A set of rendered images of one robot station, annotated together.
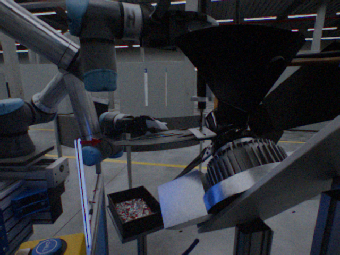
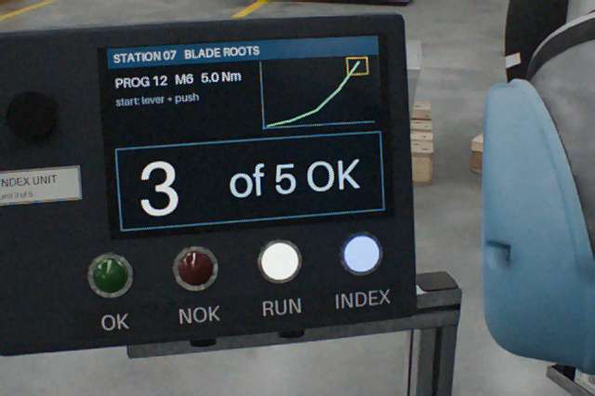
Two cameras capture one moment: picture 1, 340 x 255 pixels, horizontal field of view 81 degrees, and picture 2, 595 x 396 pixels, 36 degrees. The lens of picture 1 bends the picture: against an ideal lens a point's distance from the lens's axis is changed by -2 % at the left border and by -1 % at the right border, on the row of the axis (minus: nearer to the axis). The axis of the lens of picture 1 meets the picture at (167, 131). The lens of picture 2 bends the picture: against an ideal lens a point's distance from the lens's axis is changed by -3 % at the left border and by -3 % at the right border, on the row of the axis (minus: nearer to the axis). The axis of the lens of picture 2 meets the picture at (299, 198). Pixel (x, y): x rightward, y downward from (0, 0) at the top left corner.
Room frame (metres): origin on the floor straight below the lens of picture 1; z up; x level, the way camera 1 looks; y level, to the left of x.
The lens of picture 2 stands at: (1.10, 0.99, 1.35)
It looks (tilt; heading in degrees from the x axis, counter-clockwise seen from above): 21 degrees down; 272
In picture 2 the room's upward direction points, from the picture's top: straight up
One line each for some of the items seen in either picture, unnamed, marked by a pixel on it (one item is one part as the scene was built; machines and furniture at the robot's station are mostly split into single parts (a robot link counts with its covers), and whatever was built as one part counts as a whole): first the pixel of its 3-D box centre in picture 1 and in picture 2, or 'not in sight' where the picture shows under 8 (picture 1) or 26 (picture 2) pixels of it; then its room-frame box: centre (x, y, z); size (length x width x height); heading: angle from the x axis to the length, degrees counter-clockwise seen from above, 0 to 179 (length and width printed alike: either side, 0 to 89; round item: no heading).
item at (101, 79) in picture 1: (98, 67); not in sight; (0.49, 0.16, 1.37); 0.11 x 0.08 x 0.11; 29
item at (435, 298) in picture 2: not in sight; (295, 314); (1.12, 0.40, 1.04); 0.24 x 0.03 x 0.03; 14
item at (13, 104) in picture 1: (10, 115); not in sight; (0.84, 0.67, 1.20); 0.13 x 0.12 x 0.14; 163
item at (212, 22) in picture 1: (204, 29); not in sight; (0.56, -0.10, 1.47); 0.09 x 0.03 x 0.06; 105
